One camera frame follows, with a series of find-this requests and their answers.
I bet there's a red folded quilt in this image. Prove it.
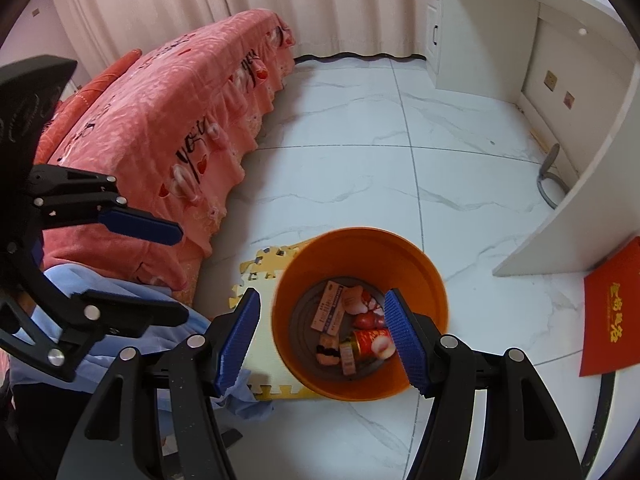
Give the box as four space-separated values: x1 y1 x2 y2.
32 49 143 166

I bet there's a small red packet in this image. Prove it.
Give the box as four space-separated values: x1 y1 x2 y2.
354 311 387 330

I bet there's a black and pink packet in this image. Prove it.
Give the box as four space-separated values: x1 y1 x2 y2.
316 336 342 367

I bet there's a white cabinet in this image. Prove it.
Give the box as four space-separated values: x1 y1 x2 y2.
422 0 446 76

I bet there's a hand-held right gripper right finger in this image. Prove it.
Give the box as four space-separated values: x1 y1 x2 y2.
384 288 586 480

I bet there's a light blue garment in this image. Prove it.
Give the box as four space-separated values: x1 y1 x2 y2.
10 264 275 416

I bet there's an orange trash bin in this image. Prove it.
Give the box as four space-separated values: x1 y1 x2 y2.
271 227 450 402

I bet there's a pink printed blanket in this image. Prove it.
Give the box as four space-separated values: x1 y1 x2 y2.
30 8 297 306

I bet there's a black curved tube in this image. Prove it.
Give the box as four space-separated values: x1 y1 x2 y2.
589 372 621 480

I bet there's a cream and orange box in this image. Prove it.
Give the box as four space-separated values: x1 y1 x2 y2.
310 281 348 333

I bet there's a yellow foam puzzle mat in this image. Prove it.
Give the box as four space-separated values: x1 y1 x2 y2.
229 245 326 401

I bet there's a white desk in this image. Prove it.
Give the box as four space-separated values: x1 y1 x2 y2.
422 0 640 278

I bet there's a red can with peach print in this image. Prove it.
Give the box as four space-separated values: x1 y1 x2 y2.
351 326 396 362

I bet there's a grey hose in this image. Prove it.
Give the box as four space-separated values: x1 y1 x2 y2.
537 143 571 209

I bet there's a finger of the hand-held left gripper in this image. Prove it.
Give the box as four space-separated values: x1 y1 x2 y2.
0 240 190 381
27 162 183 247

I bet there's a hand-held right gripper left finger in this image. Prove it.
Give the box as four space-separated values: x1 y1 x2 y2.
62 287 262 480

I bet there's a red folder with gold print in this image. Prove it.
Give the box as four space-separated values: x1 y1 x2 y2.
579 236 640 378

